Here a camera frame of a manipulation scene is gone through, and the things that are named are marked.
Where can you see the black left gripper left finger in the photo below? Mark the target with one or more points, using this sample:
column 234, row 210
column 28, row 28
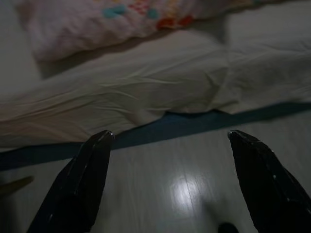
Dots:
column 77, row 184

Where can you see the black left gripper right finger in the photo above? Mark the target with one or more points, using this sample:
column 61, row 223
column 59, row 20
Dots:
column 269, row 184

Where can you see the pink floral pillow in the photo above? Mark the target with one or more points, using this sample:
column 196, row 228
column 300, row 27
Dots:
column 92, row 26

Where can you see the blue bed sheet edge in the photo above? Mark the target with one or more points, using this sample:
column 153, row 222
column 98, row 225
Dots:
column 175, row 126

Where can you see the white crumpled duvet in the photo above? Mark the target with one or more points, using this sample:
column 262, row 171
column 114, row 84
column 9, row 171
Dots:
column 155, row 92

